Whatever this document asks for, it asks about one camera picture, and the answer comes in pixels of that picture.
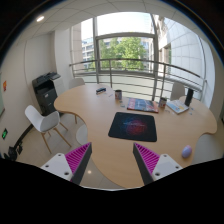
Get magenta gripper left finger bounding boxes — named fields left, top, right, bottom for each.
left=42, top=143, right=92, bottom=185

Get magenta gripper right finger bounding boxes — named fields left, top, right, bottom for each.
left=133, top=143, right=182, bottom=185

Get lilac computer mouse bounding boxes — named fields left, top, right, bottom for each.
left=182, top=145, right=192, bottom=158

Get black mouse pad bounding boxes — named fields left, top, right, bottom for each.
left=108, top=112, right=157, bottom=142

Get white chair wooden legs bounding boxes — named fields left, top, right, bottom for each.
left=25, top=105, right=70, bottom=150

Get black floor equipment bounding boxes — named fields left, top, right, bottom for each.
left=3, top=143, right=23, bottom=161

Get patterned cup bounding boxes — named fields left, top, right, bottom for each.
left=159, top=97, right=167, bottom=108

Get red and blue book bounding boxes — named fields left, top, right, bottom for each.
left=127, top=98, right=159, bottom=113

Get light blue book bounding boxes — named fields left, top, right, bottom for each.
left=166, top=100, right=189, bottom=114

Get green exit sign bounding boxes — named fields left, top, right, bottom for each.
left=2, top=128, right=8, bottom=140

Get black upright speaker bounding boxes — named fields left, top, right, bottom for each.
left=184, top=88, right=194, bottom=106

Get white chair right back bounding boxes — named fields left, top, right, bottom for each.
left=170, top=82, right=185, bottom=100

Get dark mug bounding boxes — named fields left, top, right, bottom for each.
left=115, top=89, right=122, bottom=100

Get small dark box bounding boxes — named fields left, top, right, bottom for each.
left=96, top=87, right=106, bottom=95

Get white chair behind table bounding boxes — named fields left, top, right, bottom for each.
left=69, top=78, right=85, bottom=89

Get black office printer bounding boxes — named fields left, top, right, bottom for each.
left=32, top=72, right=65, bottom=115

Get metal balcony railing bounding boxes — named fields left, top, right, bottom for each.
left=70, top=58, right=206, bottom=101

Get round ceiling light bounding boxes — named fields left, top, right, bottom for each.
left=36, top=15, right=44, bottom=22

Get orange wall sticker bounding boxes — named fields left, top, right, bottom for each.
left=3, top=81, right=7, bottom=91

